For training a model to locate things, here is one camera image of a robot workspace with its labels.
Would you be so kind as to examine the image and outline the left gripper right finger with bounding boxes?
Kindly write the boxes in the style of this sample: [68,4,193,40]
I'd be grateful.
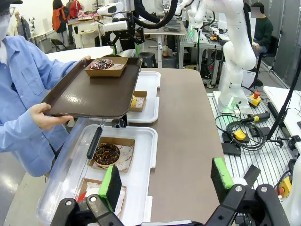
[206,157,290,226]

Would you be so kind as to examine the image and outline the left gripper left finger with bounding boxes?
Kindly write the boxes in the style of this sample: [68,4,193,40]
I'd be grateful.
[50,164,123,226]

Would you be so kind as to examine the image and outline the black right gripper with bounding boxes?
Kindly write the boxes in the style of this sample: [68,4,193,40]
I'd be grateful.
[106,12,144,55]

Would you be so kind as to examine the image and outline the purple white drizzled donut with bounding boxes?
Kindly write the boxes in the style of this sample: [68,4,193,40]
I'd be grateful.
[89,58,115,71]

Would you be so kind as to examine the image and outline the yellow pastry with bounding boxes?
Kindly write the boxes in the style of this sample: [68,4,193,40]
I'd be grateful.
[128,90,148,113]

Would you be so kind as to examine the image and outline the dark brown serving tray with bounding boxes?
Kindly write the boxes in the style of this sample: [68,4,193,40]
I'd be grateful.
[41,56,143,119]

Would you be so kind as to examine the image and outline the person's left forearm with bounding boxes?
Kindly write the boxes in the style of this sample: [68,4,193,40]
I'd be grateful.
[43,58,83,91]

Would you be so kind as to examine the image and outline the person's right forearm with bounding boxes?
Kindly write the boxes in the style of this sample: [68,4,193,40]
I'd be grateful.
[0,105,49,153]

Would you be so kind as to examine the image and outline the brown cardboard donut box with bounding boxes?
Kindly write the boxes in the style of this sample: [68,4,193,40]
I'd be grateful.
[76,178,127,220]

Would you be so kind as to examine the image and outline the chocolate sprinkled donut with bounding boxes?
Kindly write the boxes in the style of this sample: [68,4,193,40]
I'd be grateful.
[93,142,121,168]

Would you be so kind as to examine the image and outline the chocolate donut on paper tray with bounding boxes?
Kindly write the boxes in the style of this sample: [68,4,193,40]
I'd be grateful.
[88,136,136,173]

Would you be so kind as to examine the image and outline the person in red jacket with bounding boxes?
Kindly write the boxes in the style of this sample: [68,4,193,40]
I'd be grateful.
[68,0,83,45]

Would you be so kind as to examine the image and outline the person in orange jacket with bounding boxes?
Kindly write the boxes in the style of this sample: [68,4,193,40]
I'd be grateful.
[52,0,70,47]

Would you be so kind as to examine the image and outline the person in blue shirt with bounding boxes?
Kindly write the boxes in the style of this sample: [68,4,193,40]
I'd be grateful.
[0,0,91,178]

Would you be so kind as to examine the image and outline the seated person green sweater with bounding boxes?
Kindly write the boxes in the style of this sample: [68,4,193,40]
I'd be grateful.
[251,2,274,60]

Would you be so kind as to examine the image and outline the person's right hand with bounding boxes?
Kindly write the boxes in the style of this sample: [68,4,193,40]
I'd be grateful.
[30,103,74,131]

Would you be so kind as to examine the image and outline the black plastic stool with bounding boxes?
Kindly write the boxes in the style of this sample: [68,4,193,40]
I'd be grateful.
[138,52,157,69]

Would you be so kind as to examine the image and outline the black flat box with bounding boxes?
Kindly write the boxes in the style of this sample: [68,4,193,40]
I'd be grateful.
[222,142,242,156]

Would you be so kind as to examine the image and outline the white plastic display tray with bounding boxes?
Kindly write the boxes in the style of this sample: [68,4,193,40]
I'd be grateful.
[127,71,162,124]
[36,126,158,226]

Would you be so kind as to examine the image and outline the wooden top desk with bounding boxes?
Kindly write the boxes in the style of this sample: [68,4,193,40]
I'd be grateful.
[143,20,188,69]

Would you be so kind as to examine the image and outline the large white table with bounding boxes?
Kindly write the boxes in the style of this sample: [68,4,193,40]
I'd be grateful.
[46,46,116,62]

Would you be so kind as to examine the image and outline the small white desk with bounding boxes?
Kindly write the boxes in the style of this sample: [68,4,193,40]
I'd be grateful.
[262,86,301,140]

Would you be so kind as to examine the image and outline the bald grey-dressed mannequin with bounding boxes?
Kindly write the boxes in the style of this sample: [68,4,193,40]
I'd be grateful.
[14,11,32,41]

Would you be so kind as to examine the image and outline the black office chair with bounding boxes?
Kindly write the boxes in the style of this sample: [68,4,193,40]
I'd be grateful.
[255,35,279,88]

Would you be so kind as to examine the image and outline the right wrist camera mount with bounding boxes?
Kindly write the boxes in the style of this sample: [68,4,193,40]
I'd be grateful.
[103,20,129,32]

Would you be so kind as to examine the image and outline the black cable sleeve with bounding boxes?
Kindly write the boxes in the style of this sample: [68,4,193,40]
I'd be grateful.
[134,0,180,30]

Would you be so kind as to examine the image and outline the aluminium slotted base plate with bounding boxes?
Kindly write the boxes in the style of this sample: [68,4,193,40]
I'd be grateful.
[206,91,301,190]

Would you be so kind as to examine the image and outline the coiled black cable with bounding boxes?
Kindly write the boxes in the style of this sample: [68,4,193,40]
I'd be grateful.
[215,114,268,152]

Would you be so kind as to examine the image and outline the black handheld enabling switch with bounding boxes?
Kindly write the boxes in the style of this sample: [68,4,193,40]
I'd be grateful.
[246,111,271,123]

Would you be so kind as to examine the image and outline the black camera stand pole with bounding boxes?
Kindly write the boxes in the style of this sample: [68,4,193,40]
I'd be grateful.
[266,40,301,148]

